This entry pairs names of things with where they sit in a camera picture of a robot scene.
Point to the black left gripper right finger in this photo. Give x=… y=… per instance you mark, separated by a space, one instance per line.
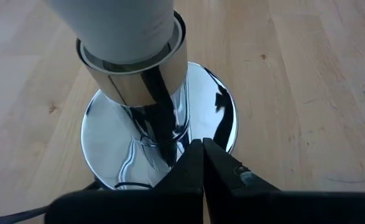
x=247 y=205

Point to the white lightbulb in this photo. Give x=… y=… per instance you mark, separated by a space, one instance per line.
x=117 y=28

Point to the chrome lamp socket base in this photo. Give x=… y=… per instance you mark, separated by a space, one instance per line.
x=107 y=146

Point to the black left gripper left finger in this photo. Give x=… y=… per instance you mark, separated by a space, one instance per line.
x=169 y=205

